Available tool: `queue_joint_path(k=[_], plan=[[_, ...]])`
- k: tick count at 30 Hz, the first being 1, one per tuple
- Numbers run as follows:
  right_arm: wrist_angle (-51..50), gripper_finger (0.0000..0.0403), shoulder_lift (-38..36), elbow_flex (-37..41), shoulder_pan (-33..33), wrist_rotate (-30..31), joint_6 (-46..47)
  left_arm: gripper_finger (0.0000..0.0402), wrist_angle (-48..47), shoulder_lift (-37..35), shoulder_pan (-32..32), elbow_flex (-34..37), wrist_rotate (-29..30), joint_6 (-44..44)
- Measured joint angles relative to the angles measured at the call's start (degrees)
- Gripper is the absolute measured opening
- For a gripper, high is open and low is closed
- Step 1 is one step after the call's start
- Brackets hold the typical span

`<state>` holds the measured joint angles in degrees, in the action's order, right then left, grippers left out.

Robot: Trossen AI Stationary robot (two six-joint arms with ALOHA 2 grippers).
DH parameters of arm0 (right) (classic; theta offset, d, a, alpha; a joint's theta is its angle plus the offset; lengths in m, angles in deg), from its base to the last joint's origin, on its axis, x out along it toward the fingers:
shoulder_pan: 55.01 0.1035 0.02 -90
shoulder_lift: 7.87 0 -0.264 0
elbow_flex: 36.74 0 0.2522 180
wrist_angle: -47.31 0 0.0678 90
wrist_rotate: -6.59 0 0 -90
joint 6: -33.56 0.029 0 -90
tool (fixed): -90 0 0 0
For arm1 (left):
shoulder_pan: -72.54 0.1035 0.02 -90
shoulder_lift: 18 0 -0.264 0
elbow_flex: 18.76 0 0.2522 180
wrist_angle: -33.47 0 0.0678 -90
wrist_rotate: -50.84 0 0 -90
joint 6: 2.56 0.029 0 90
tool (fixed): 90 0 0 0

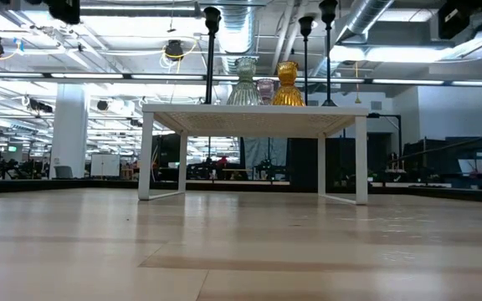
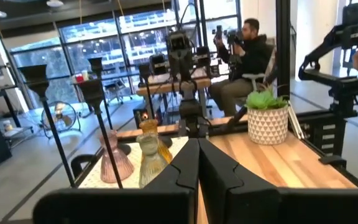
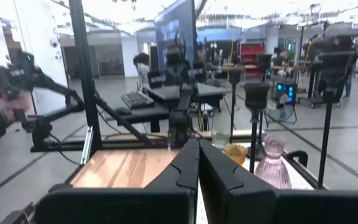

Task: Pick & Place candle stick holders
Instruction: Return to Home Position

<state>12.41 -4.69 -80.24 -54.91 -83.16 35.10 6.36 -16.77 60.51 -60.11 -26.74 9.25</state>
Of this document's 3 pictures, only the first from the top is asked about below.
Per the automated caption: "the amber glass candle holder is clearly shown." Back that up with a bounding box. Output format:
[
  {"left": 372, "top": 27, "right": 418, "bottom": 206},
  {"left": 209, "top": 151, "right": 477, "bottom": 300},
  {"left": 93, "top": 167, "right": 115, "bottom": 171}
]
[{"left": 270, "top": 60, "right": 307, "bottom": 107}]

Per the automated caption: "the pink glass candle holder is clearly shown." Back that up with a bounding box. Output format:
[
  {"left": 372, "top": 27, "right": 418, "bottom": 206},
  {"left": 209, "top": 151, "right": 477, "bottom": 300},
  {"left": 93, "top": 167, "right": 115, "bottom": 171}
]
[{"left": 256, "top": 78, "right": 276, "bottom": 106}]

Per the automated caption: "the green glass candle holder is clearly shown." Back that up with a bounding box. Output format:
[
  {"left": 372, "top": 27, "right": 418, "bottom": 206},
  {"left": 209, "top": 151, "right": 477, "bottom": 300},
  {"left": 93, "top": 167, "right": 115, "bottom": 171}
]
[{"left": 226, "top": 56, "right": 264, "bottom": 106}]

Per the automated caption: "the bright ceiling light panel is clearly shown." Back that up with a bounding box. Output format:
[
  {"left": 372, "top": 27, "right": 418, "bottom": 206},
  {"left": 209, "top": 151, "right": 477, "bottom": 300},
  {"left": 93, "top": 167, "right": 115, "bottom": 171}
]
[{"left": 331, "top": 43, "right": 474, "bottom": 64}]

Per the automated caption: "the white building column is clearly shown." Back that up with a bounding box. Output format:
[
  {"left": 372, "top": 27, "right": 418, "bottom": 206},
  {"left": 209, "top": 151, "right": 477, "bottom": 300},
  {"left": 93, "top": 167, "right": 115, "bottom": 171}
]
[{"left": 49, "top": 83, "right": 90, "bottom": 180}]

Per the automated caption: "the dark computer monitor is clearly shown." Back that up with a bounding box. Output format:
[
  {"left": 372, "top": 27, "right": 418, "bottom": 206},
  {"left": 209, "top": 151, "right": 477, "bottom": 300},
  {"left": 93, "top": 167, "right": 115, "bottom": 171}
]
[{"left": 445, "top": 136, "right": 482, "bottom": 162}]

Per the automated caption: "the white whiteboard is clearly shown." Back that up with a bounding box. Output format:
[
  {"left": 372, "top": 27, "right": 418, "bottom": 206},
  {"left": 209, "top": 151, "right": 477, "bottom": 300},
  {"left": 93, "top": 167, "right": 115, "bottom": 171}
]
[{"left": 90, "top": 153, "right": 121, "bottom": 177}]

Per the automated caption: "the white perforated metal stand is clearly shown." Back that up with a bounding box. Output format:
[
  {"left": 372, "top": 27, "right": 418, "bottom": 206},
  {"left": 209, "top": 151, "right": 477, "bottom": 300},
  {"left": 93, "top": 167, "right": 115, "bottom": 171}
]
[{"left": 137, "top": 103, "right": 370, "bottom": 206}]

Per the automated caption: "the grey-blue cloth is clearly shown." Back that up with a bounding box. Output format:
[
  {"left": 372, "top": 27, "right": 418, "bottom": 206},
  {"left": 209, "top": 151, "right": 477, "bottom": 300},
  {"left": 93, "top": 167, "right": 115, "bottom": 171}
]
[{"left": 240, "top": 136, "right": 289, "bottom": 168}]

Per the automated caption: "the silver spiral ventilation duct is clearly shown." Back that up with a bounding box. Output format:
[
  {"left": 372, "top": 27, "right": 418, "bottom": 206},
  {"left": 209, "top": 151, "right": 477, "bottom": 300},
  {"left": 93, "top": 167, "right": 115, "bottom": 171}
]
[
  {"left": 217, "top": 3, "right": 259, "bottom": 76},
  {"left": 311, "top": 0, "right": 395, "bottom": 76}
]

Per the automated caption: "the yellow hanging cord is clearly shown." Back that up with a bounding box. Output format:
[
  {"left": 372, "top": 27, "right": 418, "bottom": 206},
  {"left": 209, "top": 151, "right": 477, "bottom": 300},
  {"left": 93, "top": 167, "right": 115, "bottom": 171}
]
[{"left": 353, "top": 61, "right": 362, "bottom": 105}]

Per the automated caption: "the black bent metal post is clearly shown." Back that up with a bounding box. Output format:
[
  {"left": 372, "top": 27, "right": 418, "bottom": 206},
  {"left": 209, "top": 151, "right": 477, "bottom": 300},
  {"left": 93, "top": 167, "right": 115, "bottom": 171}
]
[{"left": 368, "top": 111, "right": 403, "bottom": 169}]

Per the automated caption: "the black aluminium table frame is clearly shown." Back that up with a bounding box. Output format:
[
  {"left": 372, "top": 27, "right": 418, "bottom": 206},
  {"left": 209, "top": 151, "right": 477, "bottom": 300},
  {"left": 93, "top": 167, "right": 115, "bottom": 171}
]
[{"left": 0, "top": 177, "right": 482, "bottom": 205}]

